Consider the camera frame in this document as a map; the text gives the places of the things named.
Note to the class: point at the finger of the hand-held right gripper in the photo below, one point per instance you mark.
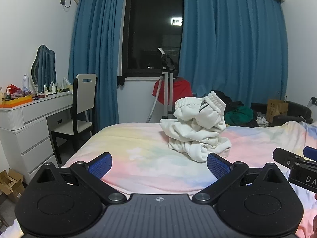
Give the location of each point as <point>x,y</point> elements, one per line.
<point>287,156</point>
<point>310,152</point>

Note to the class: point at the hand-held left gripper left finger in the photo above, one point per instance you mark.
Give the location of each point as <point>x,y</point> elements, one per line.
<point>100,164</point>

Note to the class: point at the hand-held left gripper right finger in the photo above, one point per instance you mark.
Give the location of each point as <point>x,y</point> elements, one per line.
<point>218,164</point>

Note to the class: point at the white sweatpants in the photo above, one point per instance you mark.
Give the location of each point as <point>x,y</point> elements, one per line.
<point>198,129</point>

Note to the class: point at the dark clothes pile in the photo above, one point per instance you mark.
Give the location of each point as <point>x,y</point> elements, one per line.
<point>227,99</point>

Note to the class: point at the black sofa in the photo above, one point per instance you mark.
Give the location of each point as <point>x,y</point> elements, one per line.
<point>297,111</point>

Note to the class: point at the brown paper bag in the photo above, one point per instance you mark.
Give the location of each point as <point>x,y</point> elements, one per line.
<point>277,110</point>

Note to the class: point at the green cloth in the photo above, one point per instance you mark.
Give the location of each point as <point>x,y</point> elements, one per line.
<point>239,115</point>

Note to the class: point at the black and beige chair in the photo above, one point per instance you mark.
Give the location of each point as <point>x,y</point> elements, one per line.
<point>83,104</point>

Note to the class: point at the white dressing table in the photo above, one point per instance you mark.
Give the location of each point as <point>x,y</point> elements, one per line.
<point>29,129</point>

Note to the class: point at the red cloth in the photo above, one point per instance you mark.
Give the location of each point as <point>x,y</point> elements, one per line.
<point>177,90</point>

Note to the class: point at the black curtain holder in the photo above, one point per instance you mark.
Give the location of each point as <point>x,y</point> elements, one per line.
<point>120,79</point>

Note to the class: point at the cluster of cosmetic bottles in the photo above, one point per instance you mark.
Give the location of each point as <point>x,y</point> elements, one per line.
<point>58,86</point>

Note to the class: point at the brown cardboard box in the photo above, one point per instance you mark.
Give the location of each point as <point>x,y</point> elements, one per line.
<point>10,183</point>

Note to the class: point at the garment steamer stand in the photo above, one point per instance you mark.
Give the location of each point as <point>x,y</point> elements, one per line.
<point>167,86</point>

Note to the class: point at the orange tray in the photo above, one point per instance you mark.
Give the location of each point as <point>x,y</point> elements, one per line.
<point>17,100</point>

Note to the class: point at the tall white spray bottle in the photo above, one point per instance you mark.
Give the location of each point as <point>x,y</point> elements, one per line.
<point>25,83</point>

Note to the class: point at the wavy vanity mirror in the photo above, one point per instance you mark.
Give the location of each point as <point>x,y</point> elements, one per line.
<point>44,67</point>

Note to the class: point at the red pouch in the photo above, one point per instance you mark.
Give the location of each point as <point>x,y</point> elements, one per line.
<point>13,88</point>

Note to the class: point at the dark window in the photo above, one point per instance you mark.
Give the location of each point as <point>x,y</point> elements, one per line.
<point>151,34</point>

